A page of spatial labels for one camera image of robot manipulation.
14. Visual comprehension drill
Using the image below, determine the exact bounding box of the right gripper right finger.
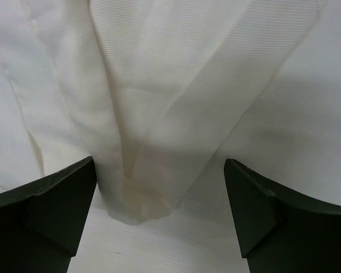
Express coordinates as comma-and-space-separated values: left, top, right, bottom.
224, 159, 341, 273

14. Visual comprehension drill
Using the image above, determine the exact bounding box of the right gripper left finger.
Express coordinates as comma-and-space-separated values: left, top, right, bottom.
0, 156, 97, 272

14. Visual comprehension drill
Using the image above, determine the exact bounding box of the white pleated skirt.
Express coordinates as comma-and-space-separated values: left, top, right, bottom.
0, 1, 341, 225

